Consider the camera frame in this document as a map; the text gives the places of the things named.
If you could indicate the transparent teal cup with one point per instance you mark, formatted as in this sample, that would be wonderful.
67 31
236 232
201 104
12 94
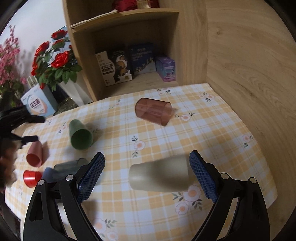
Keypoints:
68 168

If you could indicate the yellow plaid floral tablecloth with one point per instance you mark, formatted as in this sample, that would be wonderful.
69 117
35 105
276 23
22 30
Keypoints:
201 120

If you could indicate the blue plastic cup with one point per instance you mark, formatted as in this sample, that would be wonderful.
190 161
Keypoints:
48 175

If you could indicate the green speckled cup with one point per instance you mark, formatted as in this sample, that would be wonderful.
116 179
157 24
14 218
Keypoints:
80 137

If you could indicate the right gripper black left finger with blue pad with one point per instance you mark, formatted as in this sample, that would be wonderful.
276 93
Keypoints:
43 220

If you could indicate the wooden shelf unit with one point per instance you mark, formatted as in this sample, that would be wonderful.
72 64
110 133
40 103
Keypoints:
177 29

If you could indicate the red plastic cup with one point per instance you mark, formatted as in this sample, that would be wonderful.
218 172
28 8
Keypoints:
31 178

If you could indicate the white and black snack box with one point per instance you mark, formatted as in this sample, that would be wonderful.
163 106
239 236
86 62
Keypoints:
114 66

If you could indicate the purple small box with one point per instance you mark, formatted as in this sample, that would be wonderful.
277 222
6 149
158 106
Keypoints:
165 67

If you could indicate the beige plastic cup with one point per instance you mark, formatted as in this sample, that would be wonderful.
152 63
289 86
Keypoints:
169 174

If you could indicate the pink plastic cup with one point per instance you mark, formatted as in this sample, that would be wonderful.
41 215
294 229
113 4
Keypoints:
34 154

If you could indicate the white faceted vase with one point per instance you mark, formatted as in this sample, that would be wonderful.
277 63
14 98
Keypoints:
77 91

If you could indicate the red rose bouquet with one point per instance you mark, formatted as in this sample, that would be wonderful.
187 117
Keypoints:
54 62

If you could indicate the transparent brown cup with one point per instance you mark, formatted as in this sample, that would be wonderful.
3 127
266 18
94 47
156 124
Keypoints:
154 111

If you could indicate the dark blue box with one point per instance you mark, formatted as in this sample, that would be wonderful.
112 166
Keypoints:
142 56

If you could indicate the blue probiotic box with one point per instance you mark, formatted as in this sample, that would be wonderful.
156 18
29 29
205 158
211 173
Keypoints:
39 101

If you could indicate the pink blossom flower arrangement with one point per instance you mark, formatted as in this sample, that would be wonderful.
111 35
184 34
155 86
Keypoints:
11 82

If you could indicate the green glass tray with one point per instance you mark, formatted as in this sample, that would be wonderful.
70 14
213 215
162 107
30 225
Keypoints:
65 105

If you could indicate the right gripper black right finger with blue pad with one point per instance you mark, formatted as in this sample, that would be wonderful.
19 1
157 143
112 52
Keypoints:
250 220

